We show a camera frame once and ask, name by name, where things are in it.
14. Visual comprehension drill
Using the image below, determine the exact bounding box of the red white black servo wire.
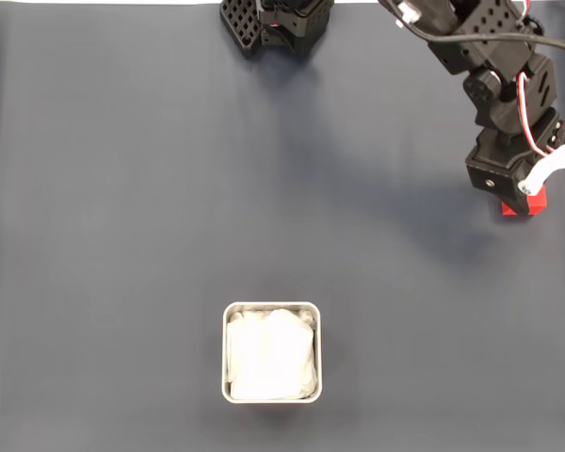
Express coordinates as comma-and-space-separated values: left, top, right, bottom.
521, 0, 546, 35
517, 70, 562, 157

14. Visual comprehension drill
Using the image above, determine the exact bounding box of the small square open box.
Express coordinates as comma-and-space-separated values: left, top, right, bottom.
221, 300, 324, 405

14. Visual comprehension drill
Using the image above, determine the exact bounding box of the white mounted camera module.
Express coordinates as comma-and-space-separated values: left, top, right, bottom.
519, 122, 565, 195

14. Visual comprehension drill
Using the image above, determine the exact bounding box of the dark blue-grey table mat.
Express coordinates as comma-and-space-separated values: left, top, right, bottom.
0, 3, 565, 452

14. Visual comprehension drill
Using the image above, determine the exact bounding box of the red cube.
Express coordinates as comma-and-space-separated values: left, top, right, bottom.
500, 185, 549, 218

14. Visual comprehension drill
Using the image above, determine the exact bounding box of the white tissue paper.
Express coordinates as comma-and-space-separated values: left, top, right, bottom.
225, 308, 318, 401

